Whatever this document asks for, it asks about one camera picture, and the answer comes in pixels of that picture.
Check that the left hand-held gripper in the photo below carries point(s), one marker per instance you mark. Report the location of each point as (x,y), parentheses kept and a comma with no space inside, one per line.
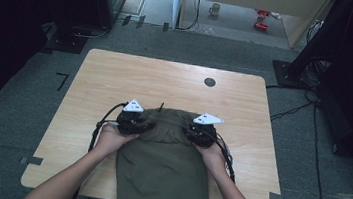
(131,121)

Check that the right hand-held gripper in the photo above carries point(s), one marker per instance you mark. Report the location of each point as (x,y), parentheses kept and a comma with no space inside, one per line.
(202,132)

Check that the olive green pants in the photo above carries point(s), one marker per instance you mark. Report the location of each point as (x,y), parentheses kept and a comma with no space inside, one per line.
(163,168)

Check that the person's right hand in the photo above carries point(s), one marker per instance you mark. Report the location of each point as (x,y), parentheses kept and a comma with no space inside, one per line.
(213,159)

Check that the person's left hand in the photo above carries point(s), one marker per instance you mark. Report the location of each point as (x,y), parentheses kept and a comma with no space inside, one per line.
(111,142)

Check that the round grey table grommet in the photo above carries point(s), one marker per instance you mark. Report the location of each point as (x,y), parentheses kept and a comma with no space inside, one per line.
(209,82)

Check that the black stand base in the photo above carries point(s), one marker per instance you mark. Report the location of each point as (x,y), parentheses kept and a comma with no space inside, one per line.
(65,41)
(286,75)

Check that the red toy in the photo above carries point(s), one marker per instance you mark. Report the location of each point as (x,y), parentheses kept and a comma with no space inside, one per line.
(262,13)
(260,26)

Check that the beige mug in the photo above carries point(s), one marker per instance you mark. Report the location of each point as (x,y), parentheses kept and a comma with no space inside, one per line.
(214,9)

